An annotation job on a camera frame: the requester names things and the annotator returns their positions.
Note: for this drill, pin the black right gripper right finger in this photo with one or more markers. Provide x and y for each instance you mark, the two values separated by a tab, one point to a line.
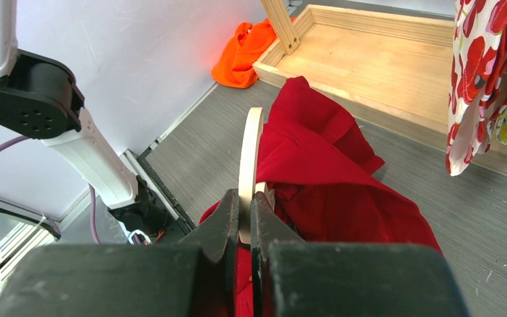
292	277

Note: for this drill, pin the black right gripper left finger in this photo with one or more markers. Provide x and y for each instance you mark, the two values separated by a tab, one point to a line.
192	277

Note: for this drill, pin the dark red cloth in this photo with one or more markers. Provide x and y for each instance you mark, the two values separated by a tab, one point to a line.
315	158

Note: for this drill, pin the beige wooden hanger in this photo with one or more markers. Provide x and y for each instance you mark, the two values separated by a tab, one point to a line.
247	185

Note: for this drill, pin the red poppy print cloth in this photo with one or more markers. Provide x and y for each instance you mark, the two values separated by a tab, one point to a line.
478	82

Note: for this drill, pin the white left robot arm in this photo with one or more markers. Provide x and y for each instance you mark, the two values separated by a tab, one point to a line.
39	99

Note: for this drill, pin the wooden hanger rack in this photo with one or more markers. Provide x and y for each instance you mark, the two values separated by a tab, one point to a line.
388	69

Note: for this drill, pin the orange cloth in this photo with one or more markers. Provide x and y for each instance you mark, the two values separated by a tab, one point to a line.
235	66

